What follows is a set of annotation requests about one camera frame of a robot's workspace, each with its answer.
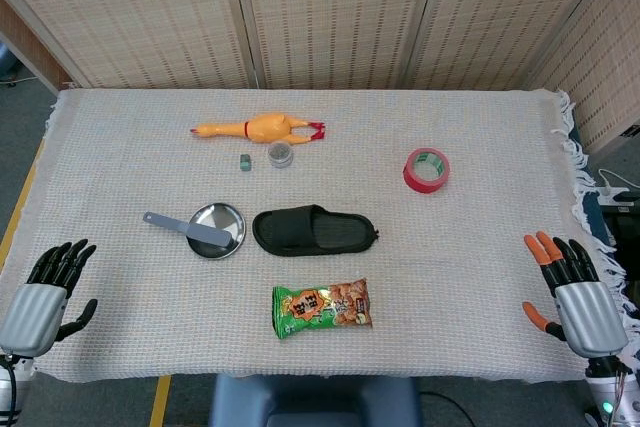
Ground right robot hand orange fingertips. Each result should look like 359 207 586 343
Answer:
522 230 630 359

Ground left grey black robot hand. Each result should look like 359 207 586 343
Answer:
0 239 99 358

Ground black slipper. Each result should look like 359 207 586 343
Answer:
251 204 380 257

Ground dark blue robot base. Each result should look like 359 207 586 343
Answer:
209 372 421 427

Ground black equipment box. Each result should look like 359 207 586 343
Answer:
602 201 640 249

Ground white power strip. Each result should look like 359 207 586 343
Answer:
597 185 632 206

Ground beige woven tablecloth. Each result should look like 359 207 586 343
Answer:
0 88 640 384

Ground small metal frying pan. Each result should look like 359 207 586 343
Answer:
186 202 247 261

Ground red tape roll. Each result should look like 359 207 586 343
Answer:
403 147 451 195

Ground brown wooden cabinet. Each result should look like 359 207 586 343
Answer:
0 0 74 93

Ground green snack bag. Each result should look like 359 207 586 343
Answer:
271 276 374 341

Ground small clear plastic jar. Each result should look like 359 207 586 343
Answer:
266 141 295 169

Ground yellow rubber chicken toy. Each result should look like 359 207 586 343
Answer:
190 111 328 145

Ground bamboo folding screen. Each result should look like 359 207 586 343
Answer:
0 0 640 154

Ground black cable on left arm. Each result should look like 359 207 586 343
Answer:
2 354 20 421

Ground black floor cable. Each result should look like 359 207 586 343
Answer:
417 389 476 427

